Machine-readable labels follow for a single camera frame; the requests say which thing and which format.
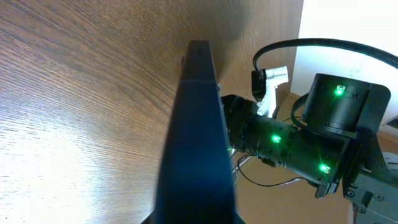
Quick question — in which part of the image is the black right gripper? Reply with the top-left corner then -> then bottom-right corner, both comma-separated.
221,95 -> 264,152

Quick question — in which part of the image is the blue Samsung Galaxy smartphone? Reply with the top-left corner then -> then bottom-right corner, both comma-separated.
145,40 -> 242,223

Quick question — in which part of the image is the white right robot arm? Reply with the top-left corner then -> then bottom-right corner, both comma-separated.
222,73 -> 397,223

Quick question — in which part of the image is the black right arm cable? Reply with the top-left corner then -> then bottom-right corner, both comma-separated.
252,37 -> 398,74

